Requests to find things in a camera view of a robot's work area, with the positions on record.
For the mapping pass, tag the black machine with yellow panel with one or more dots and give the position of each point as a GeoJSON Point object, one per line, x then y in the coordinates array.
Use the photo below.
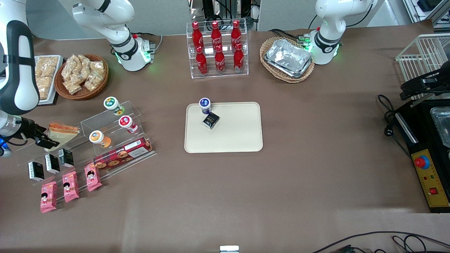
{"type": "Point", "coordinates": [422, 140]}

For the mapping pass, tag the clear acrylic stepped display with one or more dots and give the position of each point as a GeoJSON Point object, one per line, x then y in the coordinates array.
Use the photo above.
{"type": "Point", "coordinates": [135, 112]}

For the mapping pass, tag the light wicker basket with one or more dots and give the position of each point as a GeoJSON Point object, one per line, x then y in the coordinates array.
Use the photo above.
{"type": "Point", "coordinates": [267, 66]}

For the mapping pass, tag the red emergency stop button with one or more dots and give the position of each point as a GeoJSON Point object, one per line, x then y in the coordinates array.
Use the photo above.
{"type": "Point", "coordinates": [421, 162]}

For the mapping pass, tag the red cola bottle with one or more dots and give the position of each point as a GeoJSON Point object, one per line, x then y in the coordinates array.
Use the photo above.
{"type": "Point", "coordinates": [201, 63]}
{"type": "Point", "coordinates": [197, 35]}
{"type": "Point", "coordinates": [238, 60]}
{"type": "Point", "coordinates": [220, 62]}
{"type": "Point", "coordinates": [216, 34]}
{"type": "Point", "coordinates": [236, 33]}

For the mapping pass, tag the pink snack pack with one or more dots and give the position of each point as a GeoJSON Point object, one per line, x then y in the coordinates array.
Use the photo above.
{"type": "Point", "coordinates": [70, 187]}
{"type": "Point", "coordinates": [92, 177]}
{"type": "Point", "coordinates": [48, 197]}

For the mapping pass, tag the white rectangular snack tray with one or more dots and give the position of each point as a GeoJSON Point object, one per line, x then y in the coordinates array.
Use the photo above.
{"type": "Point", "coordinates": [54, 91]}

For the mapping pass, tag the steel food container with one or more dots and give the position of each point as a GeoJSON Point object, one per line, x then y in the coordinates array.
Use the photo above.
{"type": "Point", "coordinates": [443, 123]}

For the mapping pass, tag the clear bag of fried snacks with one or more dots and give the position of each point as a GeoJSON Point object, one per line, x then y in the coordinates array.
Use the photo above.
{"type": "Point", "coordinates": [73, 87]}
{"type": "Point", "coordinates": [98, 67]}
{"type": "Point", "coordinates": [84, 66]}
{"type": "Point", "coordinates": [93, 81]}
{"type": "Point", "coordinates": [70, 66]}

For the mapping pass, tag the small black carton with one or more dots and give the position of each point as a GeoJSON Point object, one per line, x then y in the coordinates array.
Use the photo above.
{"type": "Point", "coordinates": [211, 120]}

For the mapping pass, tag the clear acrylic bottle rack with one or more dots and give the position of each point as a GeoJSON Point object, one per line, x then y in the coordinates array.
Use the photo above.
{"type": "Point", "coordinates": [227, 74]}

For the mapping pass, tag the aluminium foil tray stack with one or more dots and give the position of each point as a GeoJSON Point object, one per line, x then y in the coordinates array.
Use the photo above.
{"type": "Point", "coordinates": [288, 58]}

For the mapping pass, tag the red rocker switch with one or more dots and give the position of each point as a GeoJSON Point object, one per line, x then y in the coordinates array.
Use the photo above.
{"type": "Point", "coordinates": [433, 191]}

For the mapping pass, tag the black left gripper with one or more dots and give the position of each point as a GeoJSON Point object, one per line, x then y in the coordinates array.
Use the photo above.
{"type": "Point", "coordinates": [431, 81]}

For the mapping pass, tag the red-lid white bottle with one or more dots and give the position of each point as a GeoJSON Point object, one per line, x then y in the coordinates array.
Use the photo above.
{"type": "Point", "coordinates": [126, 122]}

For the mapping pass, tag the pack of beige crackers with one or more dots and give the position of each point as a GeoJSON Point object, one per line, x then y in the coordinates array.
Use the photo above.
{"type": "Point", "coordinates": [44, 83]}
{"type": "Point", "coordinates": [47, 66]}
{"type": "Point", "coordinates": [44, 94]}

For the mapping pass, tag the dark brown wicker basket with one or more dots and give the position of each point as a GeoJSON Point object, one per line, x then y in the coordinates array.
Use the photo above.
{"type": "Point", "coordinates": [84, 94]}

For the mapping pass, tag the triangle sandwich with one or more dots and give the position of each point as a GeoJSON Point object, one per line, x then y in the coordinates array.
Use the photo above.
{"type": "Point", "coordinates": [63, 135]}

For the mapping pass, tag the red cookie box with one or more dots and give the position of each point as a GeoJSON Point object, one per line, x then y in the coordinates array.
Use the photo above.
{"type": "Point", "coordinates": [123, 154]}

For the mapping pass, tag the green-lid white bottle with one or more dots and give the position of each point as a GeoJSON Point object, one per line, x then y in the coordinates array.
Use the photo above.
{"type": "Point", "coordinates": [111, 103]}

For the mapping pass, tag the orange-lid white bottle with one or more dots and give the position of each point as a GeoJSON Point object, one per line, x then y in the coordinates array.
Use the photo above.
{"type": "Point", "coordinates": [96, 137]}

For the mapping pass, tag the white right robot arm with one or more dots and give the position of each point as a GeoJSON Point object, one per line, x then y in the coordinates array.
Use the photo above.
{"type": "Point", "coordinates": [105, 21]}

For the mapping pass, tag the black and white carton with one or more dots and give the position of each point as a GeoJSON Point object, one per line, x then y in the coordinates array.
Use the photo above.
{"type": "Point", "coordinates": [52, 163]}
{"type": "Point", "coordinates": [66, 158]}
{"type": "Point", "coordinates": [36, 171]}

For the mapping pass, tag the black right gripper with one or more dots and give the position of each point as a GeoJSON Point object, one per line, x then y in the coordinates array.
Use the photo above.
{"type": "Point", "coordinates": [28, 128]}

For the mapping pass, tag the beige plastic serving tray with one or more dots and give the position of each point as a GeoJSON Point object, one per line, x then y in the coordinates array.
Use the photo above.
{"type": "Point", "coordinates": [239, 130]}

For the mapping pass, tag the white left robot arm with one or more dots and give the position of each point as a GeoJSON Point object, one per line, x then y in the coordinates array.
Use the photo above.
{"type": "Point", "coordinates": [330, 21]}

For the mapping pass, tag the blue-lid white bottle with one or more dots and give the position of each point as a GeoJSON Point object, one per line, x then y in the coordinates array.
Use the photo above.
{"type": "Point", "coordinates": [205, 104]}

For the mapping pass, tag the aluminium frame shelf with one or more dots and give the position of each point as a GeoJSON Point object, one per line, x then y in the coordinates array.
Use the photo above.
{"type": "Point", "coordinates": [427, 7]}

